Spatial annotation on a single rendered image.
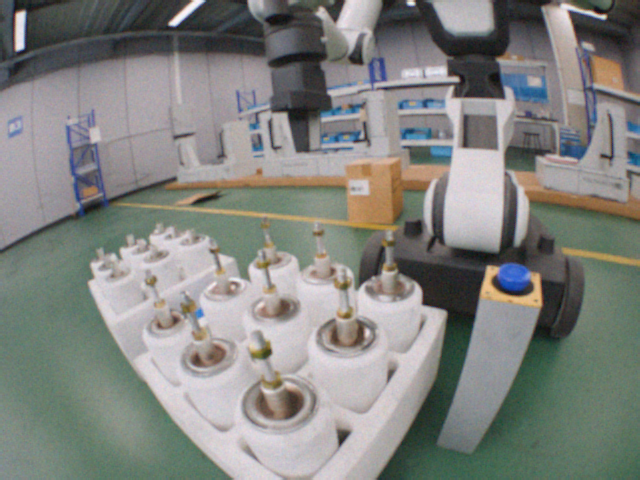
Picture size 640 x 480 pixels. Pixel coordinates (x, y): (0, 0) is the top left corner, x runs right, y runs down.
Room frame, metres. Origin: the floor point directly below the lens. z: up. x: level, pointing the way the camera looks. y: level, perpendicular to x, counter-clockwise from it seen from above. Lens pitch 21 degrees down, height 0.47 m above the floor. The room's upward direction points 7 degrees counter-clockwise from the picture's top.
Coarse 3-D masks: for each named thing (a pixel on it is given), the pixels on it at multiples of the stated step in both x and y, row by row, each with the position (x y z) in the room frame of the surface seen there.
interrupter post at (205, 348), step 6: (198, 342) 0.24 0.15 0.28; (204, 342) 0.24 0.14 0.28; (210, 342) 0.24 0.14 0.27; (198, 348) 0.23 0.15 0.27; (204, 348) 0.24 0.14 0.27; (210, 348) 0.24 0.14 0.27; (204, 354) 0.23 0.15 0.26; (210, 354) 0.24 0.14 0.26; (216, 354) 0.25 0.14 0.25; (204, 360) 0.23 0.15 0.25; (210, 360) 0.24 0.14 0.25
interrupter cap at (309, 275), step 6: (330, 264) 0.46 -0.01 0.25; (336, 264) 0.45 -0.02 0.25; (306, 270) 0.44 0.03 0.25; (312, 270) 0.44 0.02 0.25; (330, 270) 0.44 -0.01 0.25; (336, 270) 0.43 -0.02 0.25; (306, 276) 0.42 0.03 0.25; (312, 276) 0.42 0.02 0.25; (318, 276) 0.42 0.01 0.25; (330, 276) 0.42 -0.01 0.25; (336, 276) 0.41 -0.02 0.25; (306, 282) 0.40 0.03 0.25; (312, 282) 0.40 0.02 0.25; (318, 282) 0.39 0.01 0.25; (324, 282) 0.39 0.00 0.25; (330, 282) 0.39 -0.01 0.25
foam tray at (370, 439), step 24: (432, 312) 0.37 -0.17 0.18; (432, 336) 0.31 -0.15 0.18; (144, 360) 0.31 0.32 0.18; (408, 360) 0.27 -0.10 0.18; (432, 360) 0.32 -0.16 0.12; (168, 384) 0.26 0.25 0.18; (408, 384) 0.23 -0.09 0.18; (432, 384) 0.35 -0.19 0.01; (168, 408) 0.24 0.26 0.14; (192, 408) 0.21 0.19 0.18; (336, 408) 0.21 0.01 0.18; (384, 408) 0.20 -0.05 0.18; (408, 408) 0.24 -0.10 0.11; (192, 432) 0.18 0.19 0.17; (216, 432) 0.18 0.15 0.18; (240, 432) 0.18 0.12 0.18; (336, 432) 0.20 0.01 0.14; (360, 432) 0.17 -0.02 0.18; (384, 432) 0.18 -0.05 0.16; (216, 456) 0.15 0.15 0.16; (240, 456) 0.14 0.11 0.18; (336, 456) 0.14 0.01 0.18; (360, 456) 0.14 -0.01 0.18; (384, 456) 0.19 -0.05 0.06
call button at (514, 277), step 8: (512, 264) 0.23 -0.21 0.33; (504, 272) 0.22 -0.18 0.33; (512, 272) 0.21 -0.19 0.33; (520, 272) 0.21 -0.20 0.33; (528, 272) 0.21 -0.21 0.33; (504, 280) 0.21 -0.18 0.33; (512, 280) 0.20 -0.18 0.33; (520, 280) 0.20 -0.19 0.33; (528, 280) 0.20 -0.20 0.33; (512, 288) 0.20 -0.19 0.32; (520, 288) 0.20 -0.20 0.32
